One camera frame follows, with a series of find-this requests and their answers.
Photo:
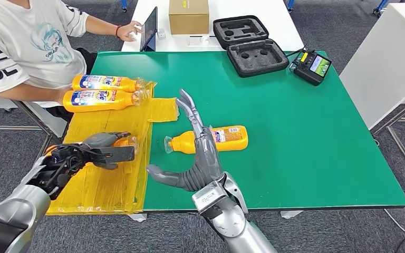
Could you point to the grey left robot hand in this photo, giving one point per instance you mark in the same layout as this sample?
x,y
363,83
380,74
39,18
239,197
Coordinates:
x,y
101,140

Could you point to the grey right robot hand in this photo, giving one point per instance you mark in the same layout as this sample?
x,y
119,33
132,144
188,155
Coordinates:
x,y
207,160

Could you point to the person's left hand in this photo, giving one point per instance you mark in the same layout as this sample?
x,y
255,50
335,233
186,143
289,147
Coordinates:
x,y
131,30

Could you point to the orange detergent bottle clear cap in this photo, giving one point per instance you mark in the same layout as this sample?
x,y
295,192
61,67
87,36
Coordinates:
x,y
125,142
118,104
230,141
129,85

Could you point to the person's left forearm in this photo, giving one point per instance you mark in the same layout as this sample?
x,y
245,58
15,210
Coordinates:
x,y
101,25

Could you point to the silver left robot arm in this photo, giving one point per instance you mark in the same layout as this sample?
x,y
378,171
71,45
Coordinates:
x,y
20,206

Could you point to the person's right forearm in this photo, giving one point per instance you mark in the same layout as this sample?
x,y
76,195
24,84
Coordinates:
x,y
28,94

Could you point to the black tablet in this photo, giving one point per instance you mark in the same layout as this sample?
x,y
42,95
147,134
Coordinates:
x,y
149,28

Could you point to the blue metal leg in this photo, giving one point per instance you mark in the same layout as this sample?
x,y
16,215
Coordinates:
x,y
124,5
291,5
381,7

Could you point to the small white charger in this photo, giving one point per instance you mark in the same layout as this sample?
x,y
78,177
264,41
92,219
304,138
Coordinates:
x,y
161,33

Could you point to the yellow taped cardboard sheet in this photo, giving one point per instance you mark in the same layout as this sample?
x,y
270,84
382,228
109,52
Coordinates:
x,y
118,188

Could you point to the brown cardboard box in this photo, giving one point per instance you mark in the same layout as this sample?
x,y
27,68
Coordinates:
x,y
189,18

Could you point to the clear plastic holder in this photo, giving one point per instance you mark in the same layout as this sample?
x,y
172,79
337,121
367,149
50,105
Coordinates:
x,y
201,42

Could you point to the white table foot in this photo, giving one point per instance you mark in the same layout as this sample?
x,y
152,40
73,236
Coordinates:
x,y
137,218
291,214

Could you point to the green table mat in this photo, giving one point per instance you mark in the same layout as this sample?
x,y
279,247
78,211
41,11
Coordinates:
x,y
293,139

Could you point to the person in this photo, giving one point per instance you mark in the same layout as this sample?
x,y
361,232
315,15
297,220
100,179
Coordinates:
x,y
24,45

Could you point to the black foam-lined case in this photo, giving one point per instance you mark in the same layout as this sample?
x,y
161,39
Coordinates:
x,y
255,58

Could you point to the black remote controller with screen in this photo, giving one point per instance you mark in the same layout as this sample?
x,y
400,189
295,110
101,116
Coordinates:
x,y
310,71

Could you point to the white side table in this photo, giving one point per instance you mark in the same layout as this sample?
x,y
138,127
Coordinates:
x,y
386,59

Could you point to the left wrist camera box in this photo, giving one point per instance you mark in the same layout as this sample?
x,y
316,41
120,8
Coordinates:
x,y
115,154

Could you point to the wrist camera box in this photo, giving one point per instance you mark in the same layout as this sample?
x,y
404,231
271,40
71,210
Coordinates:
x,y
213,200
115,154

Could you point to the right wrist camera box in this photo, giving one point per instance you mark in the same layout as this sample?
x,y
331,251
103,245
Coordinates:
x,y
213,200

